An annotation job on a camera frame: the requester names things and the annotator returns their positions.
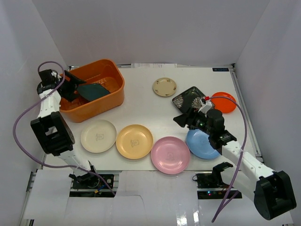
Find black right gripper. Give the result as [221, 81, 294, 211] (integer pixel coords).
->
[174, 107, 213, 136]

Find black floral square plate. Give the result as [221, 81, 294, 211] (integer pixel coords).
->
[172, 86, 205, 113]

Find pink round plate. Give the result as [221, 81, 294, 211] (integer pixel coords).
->
[150, 136, 190, 175]

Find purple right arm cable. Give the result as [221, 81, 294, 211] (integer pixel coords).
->
[205, 96, 248, 223]

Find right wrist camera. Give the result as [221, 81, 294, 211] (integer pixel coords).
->
[198, 97, 214, 114]

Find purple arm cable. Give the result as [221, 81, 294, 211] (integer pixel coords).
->
[13, 61, 116, 196]
[205, 96, 248, 223]

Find white bear round plate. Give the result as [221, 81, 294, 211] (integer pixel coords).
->
[80, 120, 117, 153]

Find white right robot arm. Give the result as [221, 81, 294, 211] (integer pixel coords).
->
[173, 109, 297, 220]

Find beige floral round plate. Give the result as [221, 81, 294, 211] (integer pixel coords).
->
[152, 78, 177, 97]

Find blue table label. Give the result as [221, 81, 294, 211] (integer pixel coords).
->
[212, 67, 229, 72]

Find light blue round plate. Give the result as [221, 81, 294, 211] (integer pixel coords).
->
[186, 129, 220, 160]

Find orange round plate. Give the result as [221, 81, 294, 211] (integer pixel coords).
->
[211, 92, 237, 113]

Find teal square plate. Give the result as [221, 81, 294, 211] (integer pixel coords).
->
[77, 83, 110, 102]

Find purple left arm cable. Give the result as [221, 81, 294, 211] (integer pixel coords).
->
[13, 61, 116, 196]

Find orange plastic bin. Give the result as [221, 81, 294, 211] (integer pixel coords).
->
[60, 59, 125, 122]

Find yellow round plate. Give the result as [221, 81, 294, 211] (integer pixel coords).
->
[116, 124, 153, 160]

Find white paper sheets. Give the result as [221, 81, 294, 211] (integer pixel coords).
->
[131, 63, 177, 69]

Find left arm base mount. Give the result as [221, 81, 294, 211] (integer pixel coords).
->
[69, 178, 115, 198]

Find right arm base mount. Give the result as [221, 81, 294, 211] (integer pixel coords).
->
[192, 172, 229, 200]

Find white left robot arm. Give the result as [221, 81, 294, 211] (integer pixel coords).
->
[31, 69, 100, 188]

